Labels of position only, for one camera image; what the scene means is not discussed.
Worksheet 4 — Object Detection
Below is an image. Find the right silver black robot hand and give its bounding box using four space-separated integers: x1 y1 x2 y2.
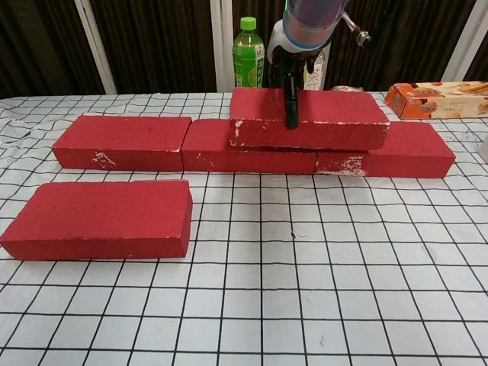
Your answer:
265 19 326 131

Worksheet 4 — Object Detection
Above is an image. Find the red brick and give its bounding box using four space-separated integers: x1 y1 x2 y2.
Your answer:
181 118 319 175
52 115 193 173
0 179 194 262
315 121 457 179
229 87 391 152

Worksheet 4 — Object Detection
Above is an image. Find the green drink bottle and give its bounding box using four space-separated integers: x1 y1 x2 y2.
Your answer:
232 16 266 90

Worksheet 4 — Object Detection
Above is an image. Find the dark pleated curtain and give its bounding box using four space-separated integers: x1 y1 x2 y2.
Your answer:
0 0 488 99

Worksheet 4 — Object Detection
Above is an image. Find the orange biscuit box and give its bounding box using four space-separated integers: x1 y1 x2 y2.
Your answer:
384 81 488 121

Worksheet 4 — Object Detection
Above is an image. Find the white black checked tablecloth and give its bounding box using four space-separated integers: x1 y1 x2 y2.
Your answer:
0 89 488 366

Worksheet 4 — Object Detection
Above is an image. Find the white metal frame post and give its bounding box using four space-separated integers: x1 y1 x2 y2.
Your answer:
73 0 117 95
209 0 234 92
443 0 488 83

